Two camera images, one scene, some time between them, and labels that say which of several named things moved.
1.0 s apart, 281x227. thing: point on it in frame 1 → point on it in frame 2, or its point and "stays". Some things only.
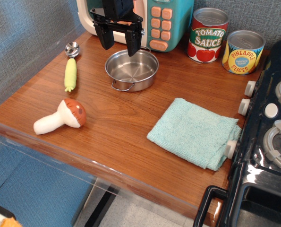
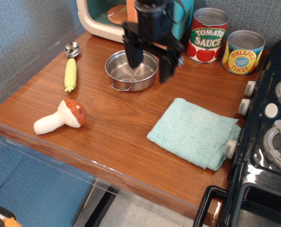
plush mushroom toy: (70, 112) stays
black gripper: (117, 15) → (156, 19)
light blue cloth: (196, 133) stays
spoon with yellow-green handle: (71, 49) stays
